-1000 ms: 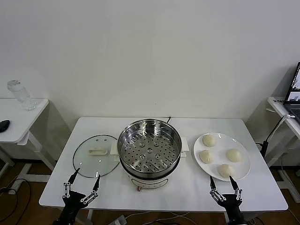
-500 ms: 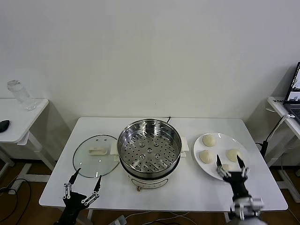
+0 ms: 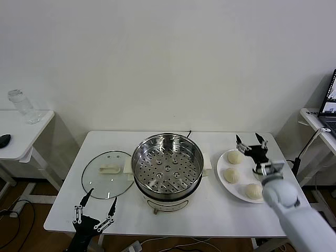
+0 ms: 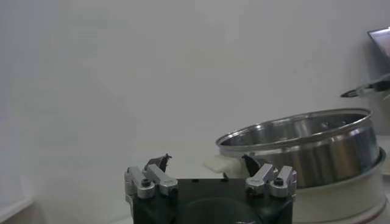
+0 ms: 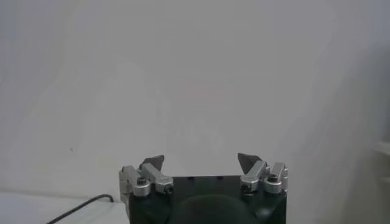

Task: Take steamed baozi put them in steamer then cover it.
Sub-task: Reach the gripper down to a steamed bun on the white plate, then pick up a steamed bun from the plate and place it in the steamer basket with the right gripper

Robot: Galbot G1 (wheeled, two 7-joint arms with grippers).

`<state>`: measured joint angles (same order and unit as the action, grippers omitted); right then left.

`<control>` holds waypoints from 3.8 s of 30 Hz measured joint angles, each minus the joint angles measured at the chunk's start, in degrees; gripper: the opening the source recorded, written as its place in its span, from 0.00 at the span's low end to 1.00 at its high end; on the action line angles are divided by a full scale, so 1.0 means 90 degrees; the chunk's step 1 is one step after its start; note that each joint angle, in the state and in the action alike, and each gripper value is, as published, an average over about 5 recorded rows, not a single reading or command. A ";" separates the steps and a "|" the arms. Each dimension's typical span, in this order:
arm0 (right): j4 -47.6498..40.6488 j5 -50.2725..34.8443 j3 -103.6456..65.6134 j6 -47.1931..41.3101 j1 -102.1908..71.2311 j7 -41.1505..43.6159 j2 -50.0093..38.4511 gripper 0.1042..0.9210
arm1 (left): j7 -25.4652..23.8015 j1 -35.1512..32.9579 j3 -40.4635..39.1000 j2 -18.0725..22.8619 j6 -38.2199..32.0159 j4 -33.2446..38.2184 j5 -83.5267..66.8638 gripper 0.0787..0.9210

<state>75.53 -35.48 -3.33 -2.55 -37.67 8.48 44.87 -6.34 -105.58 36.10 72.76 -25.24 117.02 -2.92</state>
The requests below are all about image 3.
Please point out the white steamed baozi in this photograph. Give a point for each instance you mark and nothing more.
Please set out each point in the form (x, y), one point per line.
(235, 157)
(254, 192)
(231, 175)

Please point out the black computer mouse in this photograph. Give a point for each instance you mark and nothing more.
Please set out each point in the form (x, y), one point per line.
(4, 140)

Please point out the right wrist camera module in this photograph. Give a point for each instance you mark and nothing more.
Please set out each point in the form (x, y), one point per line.
(273, 168)

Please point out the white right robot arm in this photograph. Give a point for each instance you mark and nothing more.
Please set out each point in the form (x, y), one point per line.
(281, 195)

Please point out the steel steamer pot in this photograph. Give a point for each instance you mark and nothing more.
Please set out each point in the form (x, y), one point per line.
(168, 203)

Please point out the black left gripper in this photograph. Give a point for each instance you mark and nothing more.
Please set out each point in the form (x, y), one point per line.
(84, 228)

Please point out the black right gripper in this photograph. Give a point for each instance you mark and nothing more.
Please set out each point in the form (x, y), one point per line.
(256, 153)

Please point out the white table leg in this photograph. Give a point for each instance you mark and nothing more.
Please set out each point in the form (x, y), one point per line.
(254, 242)
(100, 240)

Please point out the white side table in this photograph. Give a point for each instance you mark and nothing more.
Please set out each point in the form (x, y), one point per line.
(26, 136)
(311, 118)

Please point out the white round plate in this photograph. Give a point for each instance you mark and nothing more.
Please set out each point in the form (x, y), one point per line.
(241, 181)

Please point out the open dark laptop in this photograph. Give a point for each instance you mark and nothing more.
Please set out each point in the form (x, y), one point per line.
(328, 120)

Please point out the clear plastic water bottle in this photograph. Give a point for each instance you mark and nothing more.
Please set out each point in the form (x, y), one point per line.
(25, 107)

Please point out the white floor power strip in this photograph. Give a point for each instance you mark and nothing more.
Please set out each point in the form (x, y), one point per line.
(134, 246)

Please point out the perforated steel steamer basket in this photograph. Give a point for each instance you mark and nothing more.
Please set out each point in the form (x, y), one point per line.
(147, 168)

